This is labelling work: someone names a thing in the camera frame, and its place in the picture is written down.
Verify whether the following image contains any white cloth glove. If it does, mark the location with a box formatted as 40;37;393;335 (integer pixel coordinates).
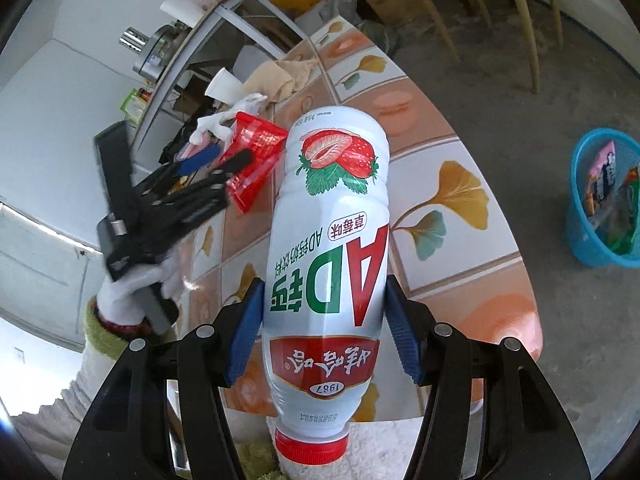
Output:
189;93;268;146

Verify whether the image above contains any paper towel roll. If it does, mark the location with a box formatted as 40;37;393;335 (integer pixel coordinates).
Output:
160;0;212;28

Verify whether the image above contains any green red snack bag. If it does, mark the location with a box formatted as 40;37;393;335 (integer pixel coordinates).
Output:
604;166;639;256

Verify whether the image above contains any pink purple snack bag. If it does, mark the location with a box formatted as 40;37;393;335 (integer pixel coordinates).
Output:
585;141;616;217

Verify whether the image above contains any white AD milk bottle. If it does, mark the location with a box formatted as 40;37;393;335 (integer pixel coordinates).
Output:
262;105;390;466

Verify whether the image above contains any steel utensil holder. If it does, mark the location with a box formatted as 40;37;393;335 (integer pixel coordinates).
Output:
118;27;149;53

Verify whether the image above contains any red snack wrapper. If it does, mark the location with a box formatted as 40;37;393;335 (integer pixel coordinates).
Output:
221;112;288;214

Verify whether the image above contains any green packet on shelf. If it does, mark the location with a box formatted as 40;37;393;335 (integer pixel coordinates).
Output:
119;88;150;125

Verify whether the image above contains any cardboard box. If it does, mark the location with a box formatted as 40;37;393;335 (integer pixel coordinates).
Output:
366;0;428;28

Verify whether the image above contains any patterned tablecloth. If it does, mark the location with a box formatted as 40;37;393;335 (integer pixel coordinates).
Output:
178;18;544;422

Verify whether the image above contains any white door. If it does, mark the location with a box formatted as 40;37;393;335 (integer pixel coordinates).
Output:
0;205;105;352

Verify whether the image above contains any beige paper napkin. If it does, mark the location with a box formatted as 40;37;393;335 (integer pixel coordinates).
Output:
243;60;318;104

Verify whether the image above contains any white side table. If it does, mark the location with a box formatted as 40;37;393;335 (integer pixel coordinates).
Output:
127;0;312;162

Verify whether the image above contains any left white gloved hand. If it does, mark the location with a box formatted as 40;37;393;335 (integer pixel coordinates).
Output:
95;249;187;326

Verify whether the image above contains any blue plastic trash basket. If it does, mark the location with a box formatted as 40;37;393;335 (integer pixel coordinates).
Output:
566;128;639;269

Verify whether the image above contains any metal rice cooker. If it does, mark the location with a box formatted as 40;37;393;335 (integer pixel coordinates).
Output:
134;22;191;84

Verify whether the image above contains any white paper cup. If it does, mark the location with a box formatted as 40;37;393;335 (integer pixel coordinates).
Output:
205;68;247;106

